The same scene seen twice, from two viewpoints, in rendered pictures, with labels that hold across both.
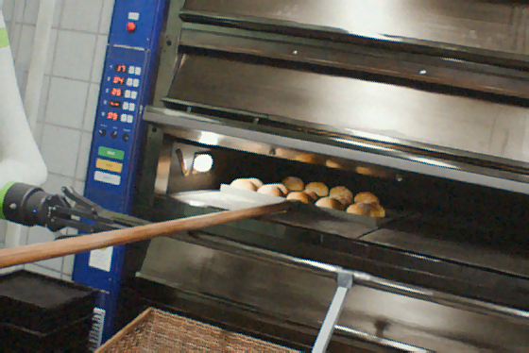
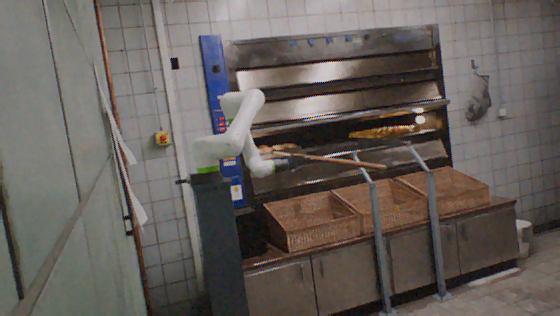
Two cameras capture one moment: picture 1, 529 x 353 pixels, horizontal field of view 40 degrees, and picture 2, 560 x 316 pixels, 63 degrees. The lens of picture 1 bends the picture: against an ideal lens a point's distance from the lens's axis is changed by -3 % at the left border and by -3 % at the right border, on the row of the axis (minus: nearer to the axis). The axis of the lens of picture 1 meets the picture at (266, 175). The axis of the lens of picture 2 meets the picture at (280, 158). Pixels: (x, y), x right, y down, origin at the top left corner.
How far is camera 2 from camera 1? 2.38 m
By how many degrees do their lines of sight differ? 39
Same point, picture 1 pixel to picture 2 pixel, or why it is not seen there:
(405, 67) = (320, 89)
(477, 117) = (344, 98)
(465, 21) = (332, 70)
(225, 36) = not seen: hidden behind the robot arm
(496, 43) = (344, 74)
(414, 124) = (328, 106)
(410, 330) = (347, 170)
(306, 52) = (287, 93)
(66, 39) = (186, 114)
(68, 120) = not seen: hidden behind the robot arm
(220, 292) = (286, 185)
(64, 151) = not seen: hidden behind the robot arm
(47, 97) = (185, 141)
